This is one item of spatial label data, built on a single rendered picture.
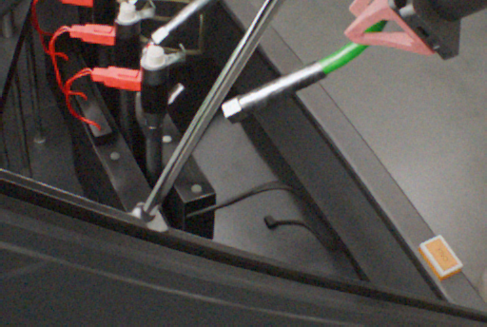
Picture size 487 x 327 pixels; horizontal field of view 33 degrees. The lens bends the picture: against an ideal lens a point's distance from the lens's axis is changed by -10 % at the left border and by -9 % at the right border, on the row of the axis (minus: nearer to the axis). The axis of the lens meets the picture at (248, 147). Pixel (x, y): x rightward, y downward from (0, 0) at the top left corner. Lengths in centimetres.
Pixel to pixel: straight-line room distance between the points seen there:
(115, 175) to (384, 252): 32
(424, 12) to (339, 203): 47
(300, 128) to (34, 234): 76
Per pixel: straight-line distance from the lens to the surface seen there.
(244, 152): 120
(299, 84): 77
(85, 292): 45
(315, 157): 111
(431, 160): 243
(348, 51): 76
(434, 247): 96
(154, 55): 84
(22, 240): 41
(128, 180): 96
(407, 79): 266
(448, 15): 69
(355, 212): 106
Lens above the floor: 169
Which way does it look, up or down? 46 degrees down
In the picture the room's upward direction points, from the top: 6 degrees clockwise
